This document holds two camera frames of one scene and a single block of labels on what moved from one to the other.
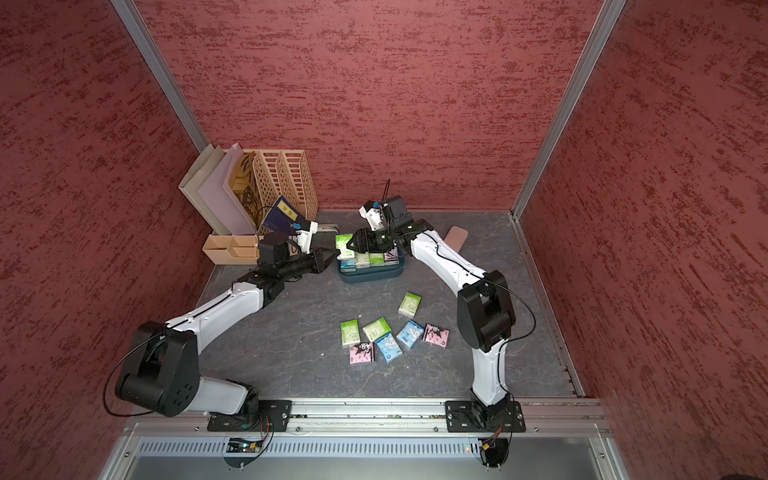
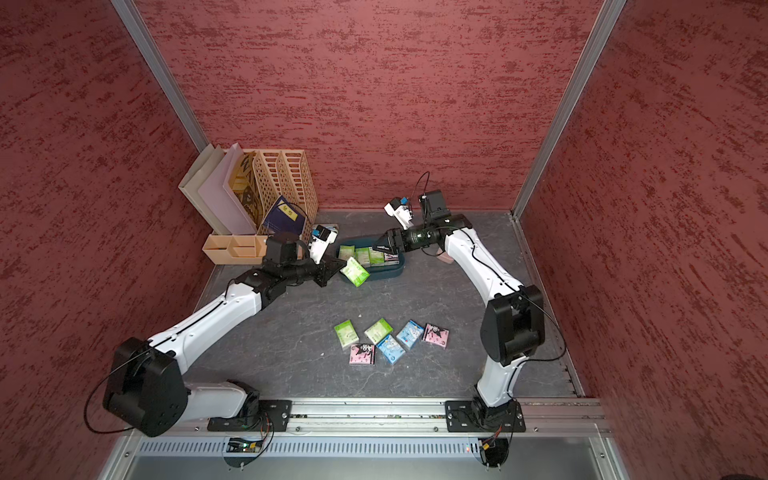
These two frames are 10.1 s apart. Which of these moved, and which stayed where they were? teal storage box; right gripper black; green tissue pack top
Moved: right gripper black
Stayed: green tissue pack top; teal storage box
